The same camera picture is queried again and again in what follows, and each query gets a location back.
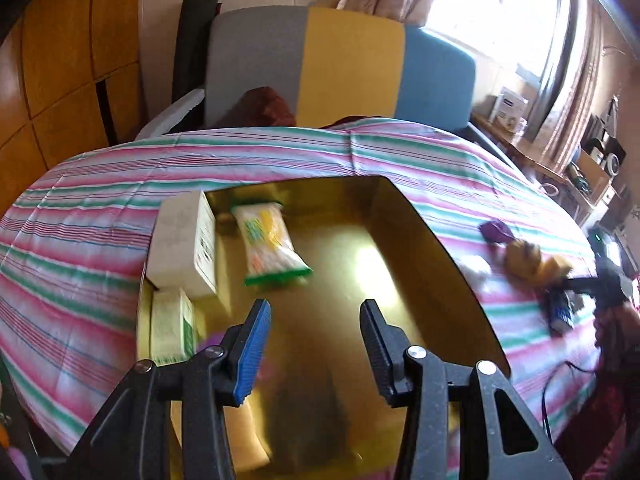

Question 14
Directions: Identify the blue Tempo tissue pack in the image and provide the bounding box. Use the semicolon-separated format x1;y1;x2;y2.
548;289;574;335

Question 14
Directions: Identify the large yellow sponge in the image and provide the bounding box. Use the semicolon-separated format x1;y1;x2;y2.
533;256;573;288

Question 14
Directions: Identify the gold maroon gift box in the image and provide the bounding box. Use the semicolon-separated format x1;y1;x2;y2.
193;176;510;479

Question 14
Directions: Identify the green white medicine box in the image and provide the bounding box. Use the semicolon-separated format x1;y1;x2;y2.
150;288;198;366

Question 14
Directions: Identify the white paper box with print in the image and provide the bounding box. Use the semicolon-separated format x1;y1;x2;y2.
145;191;217;299

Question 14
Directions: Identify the yellow rolled sock bundle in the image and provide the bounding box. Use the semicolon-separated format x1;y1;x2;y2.
504;240;541;281

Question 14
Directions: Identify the wooden side table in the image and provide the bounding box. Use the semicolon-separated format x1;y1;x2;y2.
471;113;615;231

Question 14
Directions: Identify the purple candy wrapper centre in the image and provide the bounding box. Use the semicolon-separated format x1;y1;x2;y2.
478;219;515;244

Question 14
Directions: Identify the white crumpled plastic bag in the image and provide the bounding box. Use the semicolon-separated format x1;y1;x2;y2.
456;255;491;287

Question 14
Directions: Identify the white product box on table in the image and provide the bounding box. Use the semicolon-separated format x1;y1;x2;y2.
489;87;528;133

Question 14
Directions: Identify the striped pink green bedsheet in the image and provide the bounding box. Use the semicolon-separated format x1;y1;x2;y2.
1;118;599;452

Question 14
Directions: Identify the dark red cushion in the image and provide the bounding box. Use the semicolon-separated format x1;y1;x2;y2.
215;87;296;128

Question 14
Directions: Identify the grey yellow blue chair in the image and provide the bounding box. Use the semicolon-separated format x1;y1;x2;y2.
138;6;506;160

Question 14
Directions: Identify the pink curtain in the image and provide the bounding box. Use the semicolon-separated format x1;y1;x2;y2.
337;0;603;171

